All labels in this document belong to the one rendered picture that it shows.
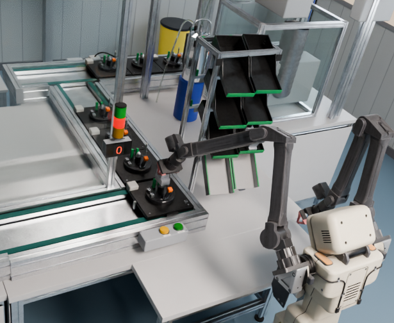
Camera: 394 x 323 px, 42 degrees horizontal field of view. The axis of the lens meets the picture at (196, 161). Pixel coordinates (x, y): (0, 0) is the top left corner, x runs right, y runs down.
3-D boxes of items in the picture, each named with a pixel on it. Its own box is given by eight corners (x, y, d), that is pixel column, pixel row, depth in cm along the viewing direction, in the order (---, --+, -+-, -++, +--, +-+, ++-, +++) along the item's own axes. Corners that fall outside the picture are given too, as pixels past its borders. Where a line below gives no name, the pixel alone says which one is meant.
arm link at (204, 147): (266, 140, 185) (280, 140, 194) (264, 124, 186) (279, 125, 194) (177, 158, 212) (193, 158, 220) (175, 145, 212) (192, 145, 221)
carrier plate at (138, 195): (193, 209, 239) (194, 206, 238) (147, 220, 227) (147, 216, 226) (170, 179, 255) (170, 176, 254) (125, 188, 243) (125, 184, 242)
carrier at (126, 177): (168, 177, 256) (172, 157, 250) (123, 186, 244) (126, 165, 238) (147, 151, 273) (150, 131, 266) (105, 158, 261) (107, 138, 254)
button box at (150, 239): (186, 240, 229) (188, 230, 225) (143, 252, 218) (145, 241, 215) (179, 230, 233) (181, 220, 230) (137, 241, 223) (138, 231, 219)
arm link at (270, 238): (287, 127, 180) (300, 127, 188) (254, 124, 188) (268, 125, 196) (277, 251, 183) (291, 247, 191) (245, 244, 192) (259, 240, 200)
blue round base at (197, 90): (201, 120, 328) (209, 82, 313) (180, 124, 321) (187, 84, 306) (189, 109, 339) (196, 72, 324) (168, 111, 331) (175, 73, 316)
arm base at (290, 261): (286, 273, 179) (311, 264, 185) (278, 250, 180) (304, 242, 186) (271, 275, 186) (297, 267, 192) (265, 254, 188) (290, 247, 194)
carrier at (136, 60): (163, 74, 355) (166, 57, 348) (132, 76, 343) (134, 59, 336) (148, 59, 371) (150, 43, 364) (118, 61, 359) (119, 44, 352)
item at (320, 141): (320, 209, 418) (357, 118, 370) (206, 241, 363) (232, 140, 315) (271, 163, 463) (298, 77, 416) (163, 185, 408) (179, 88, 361)
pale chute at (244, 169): (255, 188, 256) (259, 186, 252) (231, 190, 251) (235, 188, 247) (247, 132, 260) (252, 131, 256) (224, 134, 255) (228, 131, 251)
